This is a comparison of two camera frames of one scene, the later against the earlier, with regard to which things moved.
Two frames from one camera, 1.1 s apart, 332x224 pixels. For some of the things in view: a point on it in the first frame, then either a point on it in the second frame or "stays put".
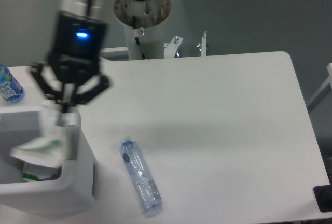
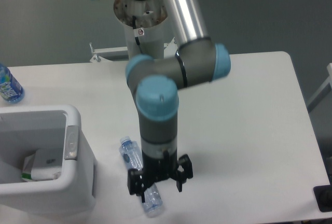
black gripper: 78,43 -> 155,170
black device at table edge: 323,196 stays put
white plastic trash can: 74,194 stays put
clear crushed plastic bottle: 144,183 stays put
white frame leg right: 324,91 stays put
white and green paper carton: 47,151 -> 45,164
